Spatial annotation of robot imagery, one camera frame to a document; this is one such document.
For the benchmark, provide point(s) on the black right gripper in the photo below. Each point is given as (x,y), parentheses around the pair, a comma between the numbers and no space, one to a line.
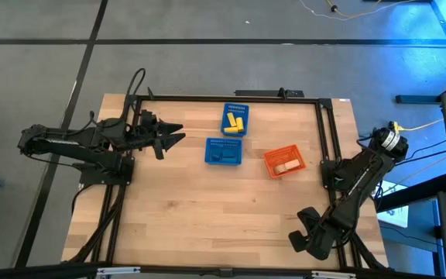
(323,240)

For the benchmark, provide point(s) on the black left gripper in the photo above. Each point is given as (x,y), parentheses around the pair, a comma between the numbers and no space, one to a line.
(147,133)

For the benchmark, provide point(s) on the blue arch block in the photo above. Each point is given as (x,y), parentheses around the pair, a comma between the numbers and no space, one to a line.
(217,156)

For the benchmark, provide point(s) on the short yellow block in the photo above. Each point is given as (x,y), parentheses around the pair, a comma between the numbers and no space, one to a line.
(230,130)

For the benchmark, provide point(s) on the natural wooden rectangular block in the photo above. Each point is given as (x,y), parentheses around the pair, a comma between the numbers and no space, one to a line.
(292,164)

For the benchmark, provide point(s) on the yellow cylinder block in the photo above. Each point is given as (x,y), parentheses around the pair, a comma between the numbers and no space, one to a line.
(239,124)

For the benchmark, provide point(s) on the orange plastic basket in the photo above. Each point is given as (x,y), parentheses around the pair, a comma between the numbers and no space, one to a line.
(281,155)

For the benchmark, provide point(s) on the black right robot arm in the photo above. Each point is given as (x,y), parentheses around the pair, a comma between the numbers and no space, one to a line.
(362,174)

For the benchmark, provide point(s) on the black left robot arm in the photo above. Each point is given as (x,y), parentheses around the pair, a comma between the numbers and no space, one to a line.
(72,149)

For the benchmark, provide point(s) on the blue plastic basket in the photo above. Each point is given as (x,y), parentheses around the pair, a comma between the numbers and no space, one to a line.
(223,145)
(242,110)

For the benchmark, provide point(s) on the white printed paper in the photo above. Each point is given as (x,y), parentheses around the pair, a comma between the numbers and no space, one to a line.
(395,217)

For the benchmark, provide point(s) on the white table label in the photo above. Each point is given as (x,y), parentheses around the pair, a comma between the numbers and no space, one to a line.
(344,100)

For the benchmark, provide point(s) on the yellow power plug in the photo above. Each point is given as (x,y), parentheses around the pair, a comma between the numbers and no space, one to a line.
(394,126)

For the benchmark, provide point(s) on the blue floor bar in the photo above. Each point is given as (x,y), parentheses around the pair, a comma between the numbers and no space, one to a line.
(417,99)

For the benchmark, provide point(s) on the silver frame bracket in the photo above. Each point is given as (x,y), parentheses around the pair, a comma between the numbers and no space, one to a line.
(333,275)
(117,270)

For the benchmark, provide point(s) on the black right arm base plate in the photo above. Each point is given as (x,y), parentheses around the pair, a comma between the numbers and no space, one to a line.
(329,174)

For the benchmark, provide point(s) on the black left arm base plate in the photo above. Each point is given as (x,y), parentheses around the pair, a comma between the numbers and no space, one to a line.
(105,176)

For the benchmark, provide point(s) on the black mount bar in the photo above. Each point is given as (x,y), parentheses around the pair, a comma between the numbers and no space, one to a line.
(265,93)

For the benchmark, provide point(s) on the black aluminium table frame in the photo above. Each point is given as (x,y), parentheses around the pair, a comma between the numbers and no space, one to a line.
(325,116)

